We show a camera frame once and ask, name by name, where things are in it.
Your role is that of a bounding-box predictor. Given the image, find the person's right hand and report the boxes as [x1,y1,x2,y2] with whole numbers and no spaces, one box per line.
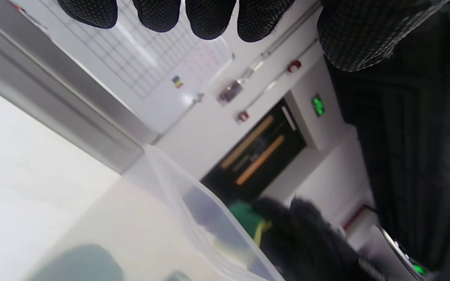
[252,196,386,281]

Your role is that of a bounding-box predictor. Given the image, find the person's left hand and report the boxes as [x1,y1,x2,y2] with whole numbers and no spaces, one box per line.
[57,0,448,73]

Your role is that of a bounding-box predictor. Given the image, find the clear plastic airtight container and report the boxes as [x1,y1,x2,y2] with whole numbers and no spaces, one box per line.
[22,144,288,281]

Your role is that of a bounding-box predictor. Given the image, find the green exit sign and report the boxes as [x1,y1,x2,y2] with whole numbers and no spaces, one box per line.
[312,94,326,117]

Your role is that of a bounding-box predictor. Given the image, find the dark grey tracking controller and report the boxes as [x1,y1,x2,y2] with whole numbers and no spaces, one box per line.
[368,224,438,281]

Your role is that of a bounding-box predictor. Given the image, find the black wall panel orange stripes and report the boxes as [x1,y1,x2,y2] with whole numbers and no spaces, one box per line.
[201,98,308,203]

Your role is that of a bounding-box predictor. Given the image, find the red wall alarm box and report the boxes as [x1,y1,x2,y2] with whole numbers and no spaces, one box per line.
[218,79,246,105]

